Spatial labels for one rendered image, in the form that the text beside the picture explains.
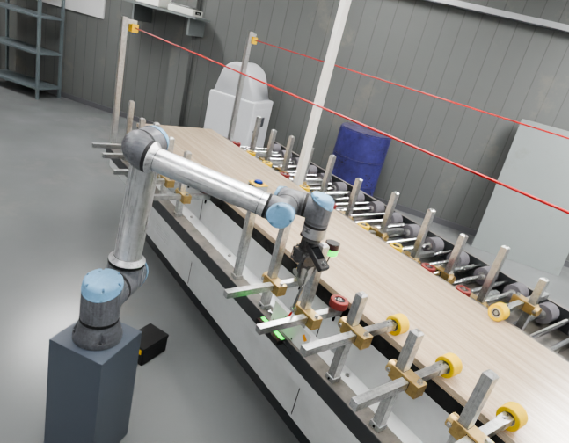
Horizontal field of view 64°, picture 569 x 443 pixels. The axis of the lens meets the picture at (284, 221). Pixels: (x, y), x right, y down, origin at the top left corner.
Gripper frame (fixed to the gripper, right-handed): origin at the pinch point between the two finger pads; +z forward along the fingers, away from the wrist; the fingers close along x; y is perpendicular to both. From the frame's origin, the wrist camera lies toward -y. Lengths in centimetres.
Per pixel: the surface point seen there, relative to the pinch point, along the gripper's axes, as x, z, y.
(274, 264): -6.0, 6.7, 25.7
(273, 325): 11.9, 15.0, -3.1
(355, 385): -23, 39, -24
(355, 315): -6.1, -0.8, -24.4
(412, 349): -6, -6, -49
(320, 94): -102, -53, 133
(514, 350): -78, 11, -55
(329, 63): -103, -74, 133
